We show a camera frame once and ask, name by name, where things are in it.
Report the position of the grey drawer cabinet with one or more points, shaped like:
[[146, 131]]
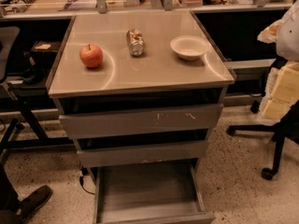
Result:
[[157, 78]]

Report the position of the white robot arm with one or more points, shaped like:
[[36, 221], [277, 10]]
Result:
[[285, 34]]

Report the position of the black office chair right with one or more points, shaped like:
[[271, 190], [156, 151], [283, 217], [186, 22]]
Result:
[[288, 127]]

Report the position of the open bottom drawer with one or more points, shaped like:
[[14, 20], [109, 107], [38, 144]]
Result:
[[149, 193]]

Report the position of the top drawer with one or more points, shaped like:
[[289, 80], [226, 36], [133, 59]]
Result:
[[151, 120]]

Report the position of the red apple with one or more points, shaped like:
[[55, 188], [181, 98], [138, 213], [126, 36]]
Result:
[[91, 55]]

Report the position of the black box under desk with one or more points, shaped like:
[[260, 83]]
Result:
[[42, 56]]

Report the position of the white bowl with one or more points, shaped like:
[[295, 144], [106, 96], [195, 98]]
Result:
[[189, 47]]

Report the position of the middle drawer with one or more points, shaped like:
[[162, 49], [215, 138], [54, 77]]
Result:
[[143, 154]]

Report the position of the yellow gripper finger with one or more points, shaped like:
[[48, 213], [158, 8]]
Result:
[[269, 34]]

